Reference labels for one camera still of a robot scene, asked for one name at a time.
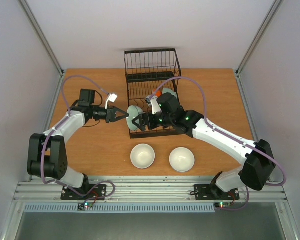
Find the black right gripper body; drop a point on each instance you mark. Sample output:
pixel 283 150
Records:
pixel 145 121

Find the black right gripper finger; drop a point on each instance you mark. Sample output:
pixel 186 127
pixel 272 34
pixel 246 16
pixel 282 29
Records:
pixel 140 119
pixel 138 124

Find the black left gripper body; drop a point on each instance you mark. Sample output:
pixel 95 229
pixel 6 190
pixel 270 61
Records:
pixel 109 116

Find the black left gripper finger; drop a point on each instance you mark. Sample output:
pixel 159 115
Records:
pixel 122 117
pixel 119 112

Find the green patterned bowl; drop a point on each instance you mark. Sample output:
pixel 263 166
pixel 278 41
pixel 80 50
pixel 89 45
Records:
pixel 133 112

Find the plain mint green bowl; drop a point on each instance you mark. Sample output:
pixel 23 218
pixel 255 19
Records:
pixel 170 91

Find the beige floral bowl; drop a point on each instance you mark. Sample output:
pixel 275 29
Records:
pixel 142 156

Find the orange bowl white inside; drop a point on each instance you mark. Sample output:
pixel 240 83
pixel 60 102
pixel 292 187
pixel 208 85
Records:
pixel 157 93

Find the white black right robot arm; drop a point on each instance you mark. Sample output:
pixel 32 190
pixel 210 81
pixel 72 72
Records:
pixel 253 157

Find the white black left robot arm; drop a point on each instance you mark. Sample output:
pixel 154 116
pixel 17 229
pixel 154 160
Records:
pixel 47 155

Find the left green circuit board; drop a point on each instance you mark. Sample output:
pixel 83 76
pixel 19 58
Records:
pixel 86 205

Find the green circuit board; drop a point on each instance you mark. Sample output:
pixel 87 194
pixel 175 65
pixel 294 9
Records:
pixel 86 205
pixel 222 204

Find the right green circuit board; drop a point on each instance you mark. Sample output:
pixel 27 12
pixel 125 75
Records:
pixel 222 204

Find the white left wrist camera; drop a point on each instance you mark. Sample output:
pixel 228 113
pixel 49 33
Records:
pixel 111 98

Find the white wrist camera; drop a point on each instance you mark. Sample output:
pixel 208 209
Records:
pixel 152 102
pixel 111 98

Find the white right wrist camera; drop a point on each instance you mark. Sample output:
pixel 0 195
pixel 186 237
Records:
pixel 152 102

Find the black wire dish rack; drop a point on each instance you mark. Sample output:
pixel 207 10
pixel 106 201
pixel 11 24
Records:
pixel 146 70

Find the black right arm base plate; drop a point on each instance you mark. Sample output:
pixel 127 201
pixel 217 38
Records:
pixel 206 192

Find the aluminium rail frame front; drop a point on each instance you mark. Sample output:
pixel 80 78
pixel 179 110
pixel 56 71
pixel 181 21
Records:
pixel 143 189

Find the grey slotted cable duct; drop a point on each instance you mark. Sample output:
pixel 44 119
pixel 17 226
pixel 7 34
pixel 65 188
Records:
pixel 119 208

